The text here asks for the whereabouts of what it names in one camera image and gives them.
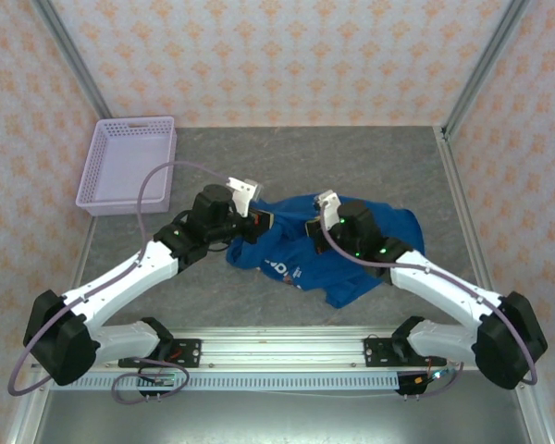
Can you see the blue printed t-shirt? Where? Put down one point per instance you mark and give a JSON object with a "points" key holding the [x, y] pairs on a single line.
{"points": [[296, 250]]}

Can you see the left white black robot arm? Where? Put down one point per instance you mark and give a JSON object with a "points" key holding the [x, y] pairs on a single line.
{"points": [[120, 282]]}

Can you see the lavender plastic basket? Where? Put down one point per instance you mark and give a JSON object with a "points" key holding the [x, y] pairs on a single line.
{"points": [[120, 162]]}

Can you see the small circuit board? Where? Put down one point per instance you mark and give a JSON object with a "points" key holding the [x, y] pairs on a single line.
{"points": [[164, 380], [437, 374]]}

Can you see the grey metal lower panel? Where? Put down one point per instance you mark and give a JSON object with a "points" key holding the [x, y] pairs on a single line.
{"points": [[282, 416]]}

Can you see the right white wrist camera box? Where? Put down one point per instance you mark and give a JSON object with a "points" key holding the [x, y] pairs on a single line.
{"points": [[328, 201]]}

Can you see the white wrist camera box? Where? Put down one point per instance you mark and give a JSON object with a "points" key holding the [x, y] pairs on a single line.
{"points": [[242, 196], [328, 201]]}

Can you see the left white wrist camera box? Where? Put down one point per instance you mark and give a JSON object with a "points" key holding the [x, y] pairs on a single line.
{"points": [[242, 196]]}

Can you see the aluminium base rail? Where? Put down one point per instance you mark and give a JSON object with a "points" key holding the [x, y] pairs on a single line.
{"points": [[282, 347]]}

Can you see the aluminium frame post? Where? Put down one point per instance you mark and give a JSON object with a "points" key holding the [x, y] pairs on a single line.
{"points": [[77, 65], [483, 65]]}

